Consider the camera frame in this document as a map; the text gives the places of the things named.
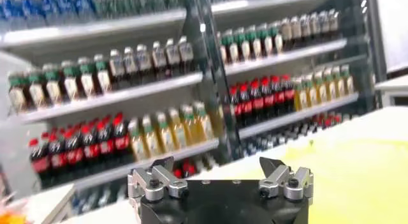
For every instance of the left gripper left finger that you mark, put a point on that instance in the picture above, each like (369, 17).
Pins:
(153, 187)

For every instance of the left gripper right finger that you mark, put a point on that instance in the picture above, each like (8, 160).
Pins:
(293, 187)

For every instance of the light green t-shirt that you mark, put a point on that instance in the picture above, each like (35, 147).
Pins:
(350, 180)

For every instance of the yellow tea bottle green label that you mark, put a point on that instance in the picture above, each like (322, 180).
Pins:
(300, 99)
(319, 91)
(137, 145)
(310, 96)
(347, 83)
(338, 85)
(204, 123)
(329, 88)
(190, 128)
(178, 132)
(165, 137)
(151, 142)

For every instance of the dark bottle white blue label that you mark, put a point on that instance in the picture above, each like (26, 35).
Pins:
(130, 65)
(117, 67)
(144, 62)
(305, 28)
(185, 53)
(324, 25)
(172, 55)
(158, 58)
(315, 26)

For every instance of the small white side table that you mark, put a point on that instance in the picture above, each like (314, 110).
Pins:
(392, 85)

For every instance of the crumpled orange cloth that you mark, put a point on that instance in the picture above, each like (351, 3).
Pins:
(11, 219)

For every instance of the dark bottle beige label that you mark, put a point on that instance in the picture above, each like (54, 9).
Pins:
(333, 22)
(286, 32)
(295, 30)

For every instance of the glass beverage display cabinet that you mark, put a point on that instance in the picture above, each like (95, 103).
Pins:
(369, 37)

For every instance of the black cabinet divider post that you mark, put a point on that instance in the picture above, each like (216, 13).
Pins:
(212, 69)

